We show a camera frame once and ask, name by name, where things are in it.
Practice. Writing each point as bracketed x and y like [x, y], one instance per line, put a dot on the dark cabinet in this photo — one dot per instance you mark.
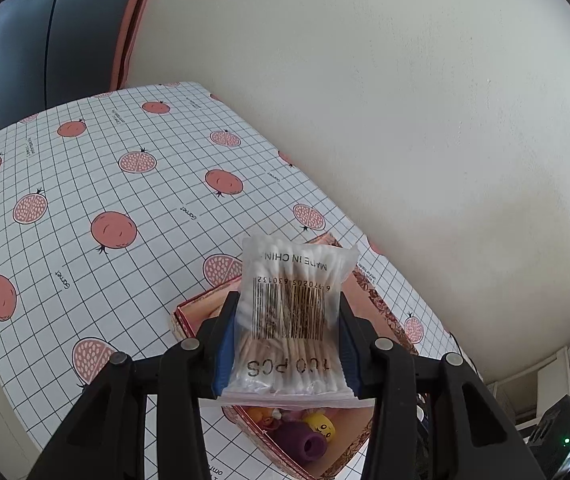
[25, 60]

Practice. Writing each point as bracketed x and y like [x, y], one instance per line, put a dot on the pink vertical panel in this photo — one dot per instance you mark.
[127, 35]

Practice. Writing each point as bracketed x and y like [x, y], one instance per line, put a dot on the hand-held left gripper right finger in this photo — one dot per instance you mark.
[347, 355]

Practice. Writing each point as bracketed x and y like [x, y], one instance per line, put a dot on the small orange toy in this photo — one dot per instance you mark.
[260, 416]

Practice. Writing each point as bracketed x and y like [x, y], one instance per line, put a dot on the pink floral cardboard box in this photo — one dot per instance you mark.
[195, 317]

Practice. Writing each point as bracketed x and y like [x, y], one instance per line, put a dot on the white shelf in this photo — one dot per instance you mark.
[550, 375]

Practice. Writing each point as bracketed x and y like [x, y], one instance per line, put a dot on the purple cup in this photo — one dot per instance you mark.
[305, 445]

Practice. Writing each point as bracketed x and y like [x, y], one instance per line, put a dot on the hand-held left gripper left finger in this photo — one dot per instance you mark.
[222, 360]

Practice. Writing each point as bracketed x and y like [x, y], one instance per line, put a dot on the bag of cotton swabs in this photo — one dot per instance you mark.
[285, 280]

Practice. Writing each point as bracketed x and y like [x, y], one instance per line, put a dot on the yellow toy head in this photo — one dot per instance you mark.
[322, 425]

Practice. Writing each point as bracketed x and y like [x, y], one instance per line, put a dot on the black device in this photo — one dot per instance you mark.
[555, 425]

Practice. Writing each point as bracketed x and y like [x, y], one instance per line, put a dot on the desktop with pomegranate tablecloth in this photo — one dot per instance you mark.
[115, 185]

